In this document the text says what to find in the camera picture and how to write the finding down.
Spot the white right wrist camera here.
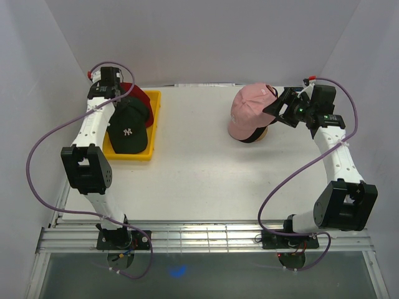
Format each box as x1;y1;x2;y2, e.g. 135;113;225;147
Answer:
302;75;317;97

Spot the black baseball cap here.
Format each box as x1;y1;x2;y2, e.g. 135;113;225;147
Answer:
238;108;276;143

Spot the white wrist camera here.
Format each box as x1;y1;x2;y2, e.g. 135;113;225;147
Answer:
302;75;317;97
87;69;101;83

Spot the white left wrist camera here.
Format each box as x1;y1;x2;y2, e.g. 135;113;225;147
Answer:
87;69;101;83

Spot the wooden hat stand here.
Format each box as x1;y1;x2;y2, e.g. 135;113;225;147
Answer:
253;126;268;141

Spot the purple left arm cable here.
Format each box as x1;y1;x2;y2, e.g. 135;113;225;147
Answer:
26;61;154;280

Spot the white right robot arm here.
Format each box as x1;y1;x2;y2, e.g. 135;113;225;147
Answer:
263;79;378;247

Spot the aluminium mounting rail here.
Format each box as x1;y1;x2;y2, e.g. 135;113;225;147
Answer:
36;222;375;254

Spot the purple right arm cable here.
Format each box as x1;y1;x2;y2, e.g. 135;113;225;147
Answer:
257;76;360;272

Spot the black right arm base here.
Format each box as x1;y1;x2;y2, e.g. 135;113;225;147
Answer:
254;230;319;249

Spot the red baseball cap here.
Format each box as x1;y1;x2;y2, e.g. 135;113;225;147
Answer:
127;85;154;128

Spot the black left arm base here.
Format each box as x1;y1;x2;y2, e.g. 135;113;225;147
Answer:
95;230;150;250

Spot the yellow plastic tray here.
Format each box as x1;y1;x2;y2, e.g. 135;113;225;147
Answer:
102;90;161;161

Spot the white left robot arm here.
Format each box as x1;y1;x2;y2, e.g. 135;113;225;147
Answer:
60;67;132;249

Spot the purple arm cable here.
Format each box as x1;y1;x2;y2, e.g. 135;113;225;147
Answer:
257;76;360;272
26;61;154;280

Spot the dark label sticker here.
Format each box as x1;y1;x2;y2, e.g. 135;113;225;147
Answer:
291;87;303;92

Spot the dark green baseball cap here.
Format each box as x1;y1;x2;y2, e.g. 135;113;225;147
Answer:
107;97;150;154

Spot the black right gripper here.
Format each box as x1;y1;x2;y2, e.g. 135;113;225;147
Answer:
262;88;314;128

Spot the pink baseball cap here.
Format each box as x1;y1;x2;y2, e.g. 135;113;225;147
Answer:
228;83;278;143

